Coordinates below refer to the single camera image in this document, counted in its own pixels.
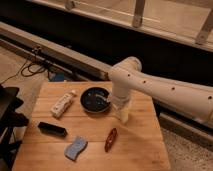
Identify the red chili pepper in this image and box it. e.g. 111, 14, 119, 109
104, 128, 117, 152

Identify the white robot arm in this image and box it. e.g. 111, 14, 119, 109
108, 57, 213, 127

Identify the dark blue bowl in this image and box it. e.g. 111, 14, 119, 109
80, 87, 111, 113

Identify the white tube bottle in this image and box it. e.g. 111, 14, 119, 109
51, 90, 76, 118

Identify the blue sponge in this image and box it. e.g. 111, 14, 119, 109
64, 136, 88, 161

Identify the blue object under table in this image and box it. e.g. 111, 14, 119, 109
50, 74, 65, 82

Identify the black rectangular box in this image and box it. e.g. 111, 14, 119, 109
38, 122, 67, 137

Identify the black chair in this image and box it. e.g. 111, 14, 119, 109
0, 84, 29, 169

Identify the black cable on floor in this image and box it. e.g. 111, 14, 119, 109
0, 46, 54, 85

